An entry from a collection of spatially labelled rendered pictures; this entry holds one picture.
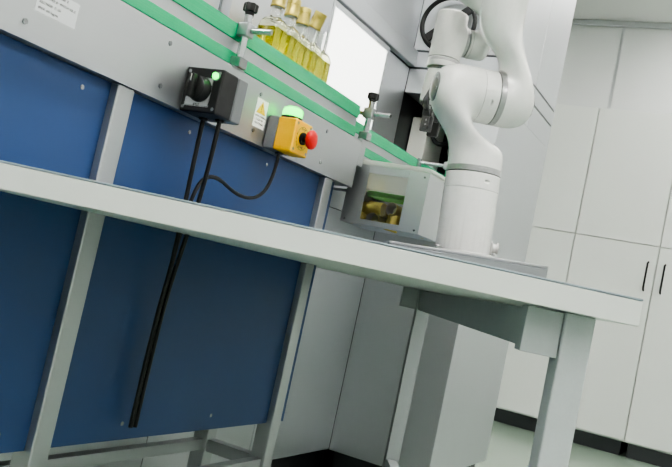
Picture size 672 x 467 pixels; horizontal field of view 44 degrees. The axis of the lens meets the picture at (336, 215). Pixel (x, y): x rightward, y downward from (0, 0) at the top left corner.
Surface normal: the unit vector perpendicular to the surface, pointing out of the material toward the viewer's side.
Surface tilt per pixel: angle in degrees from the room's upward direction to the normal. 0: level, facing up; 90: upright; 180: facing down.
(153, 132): 90
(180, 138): 90
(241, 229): 90
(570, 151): 90
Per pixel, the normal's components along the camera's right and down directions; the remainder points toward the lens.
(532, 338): 0.03, -0.07
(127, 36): 0.88, 0.15
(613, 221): -0.44, -0.16
